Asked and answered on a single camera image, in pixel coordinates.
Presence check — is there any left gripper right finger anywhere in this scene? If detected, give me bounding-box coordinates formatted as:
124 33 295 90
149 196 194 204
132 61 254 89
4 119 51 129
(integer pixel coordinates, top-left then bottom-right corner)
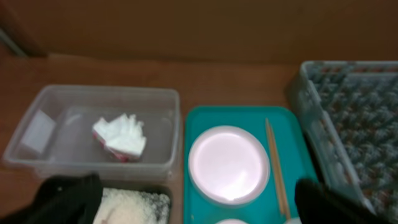
294 179 386 224

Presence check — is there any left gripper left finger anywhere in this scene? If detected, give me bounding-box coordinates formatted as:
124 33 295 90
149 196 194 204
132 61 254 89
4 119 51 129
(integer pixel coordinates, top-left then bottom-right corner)
1 174 103 224

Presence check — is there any pink bowl with rice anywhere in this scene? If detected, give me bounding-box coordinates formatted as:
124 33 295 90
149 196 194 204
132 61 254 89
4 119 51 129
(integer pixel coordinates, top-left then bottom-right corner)
216 218 248 224

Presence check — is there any white round plate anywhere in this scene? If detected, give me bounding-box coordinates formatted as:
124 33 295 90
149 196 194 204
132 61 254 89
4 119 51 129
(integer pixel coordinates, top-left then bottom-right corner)
187 126 271 207

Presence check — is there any crumpled white paper waste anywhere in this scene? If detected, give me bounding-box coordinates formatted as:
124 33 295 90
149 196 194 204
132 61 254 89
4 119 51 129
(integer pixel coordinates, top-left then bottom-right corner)
92 113 147 162

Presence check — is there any teal serving tray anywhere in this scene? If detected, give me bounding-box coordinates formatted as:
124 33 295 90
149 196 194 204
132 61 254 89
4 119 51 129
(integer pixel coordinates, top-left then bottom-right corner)
182 105 320 224

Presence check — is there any spilled rice pile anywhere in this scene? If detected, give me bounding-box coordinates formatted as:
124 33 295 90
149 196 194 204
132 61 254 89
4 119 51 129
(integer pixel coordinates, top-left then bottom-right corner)
92 187 171 224

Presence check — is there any clear plastic bin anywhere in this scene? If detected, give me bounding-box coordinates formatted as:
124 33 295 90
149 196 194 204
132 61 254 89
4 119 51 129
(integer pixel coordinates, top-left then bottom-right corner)
3 85 182 181

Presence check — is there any wooden chopstick right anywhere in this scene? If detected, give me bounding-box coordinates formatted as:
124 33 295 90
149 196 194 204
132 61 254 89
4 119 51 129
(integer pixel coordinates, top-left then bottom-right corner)
267 123 292 220

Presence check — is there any black tray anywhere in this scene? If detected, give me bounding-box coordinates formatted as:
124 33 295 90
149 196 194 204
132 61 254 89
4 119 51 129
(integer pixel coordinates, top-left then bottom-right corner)
99 184 174 224

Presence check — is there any grey dish rack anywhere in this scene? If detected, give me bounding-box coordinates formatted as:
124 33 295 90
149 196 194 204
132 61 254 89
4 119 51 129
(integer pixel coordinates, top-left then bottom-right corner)
286 61 397 223

